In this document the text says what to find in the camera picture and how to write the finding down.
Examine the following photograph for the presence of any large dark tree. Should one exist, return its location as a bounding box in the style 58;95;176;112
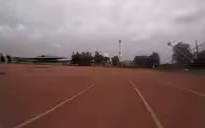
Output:
171;41;194;66

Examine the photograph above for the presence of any low flat-roofed building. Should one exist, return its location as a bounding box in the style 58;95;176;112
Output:
11;54;72;65

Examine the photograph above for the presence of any tall pale mast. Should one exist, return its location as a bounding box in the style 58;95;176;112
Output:
118;39;123;62

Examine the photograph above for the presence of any crane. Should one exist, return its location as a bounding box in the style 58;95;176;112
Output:
193;38;205;59

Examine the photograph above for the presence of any cluster of dark trees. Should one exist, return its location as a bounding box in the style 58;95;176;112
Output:
70;50;111;67

